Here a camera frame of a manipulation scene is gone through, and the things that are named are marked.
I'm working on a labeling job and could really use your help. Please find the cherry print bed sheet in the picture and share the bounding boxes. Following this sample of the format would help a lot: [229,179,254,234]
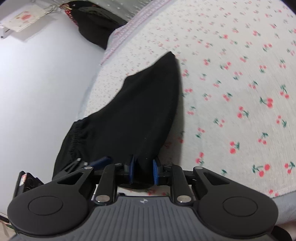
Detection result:
[82,1,295,197]

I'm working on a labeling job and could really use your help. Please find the black pants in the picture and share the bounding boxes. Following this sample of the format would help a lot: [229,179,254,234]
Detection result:
[54,52,181,189]

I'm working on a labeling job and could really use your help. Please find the pink striped blanket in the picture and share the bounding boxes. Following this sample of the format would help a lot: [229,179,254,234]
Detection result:
[100,1,170,65]

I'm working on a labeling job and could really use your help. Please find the grey patterned curtain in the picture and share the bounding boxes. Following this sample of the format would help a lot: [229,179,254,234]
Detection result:
[90,0,152,21]

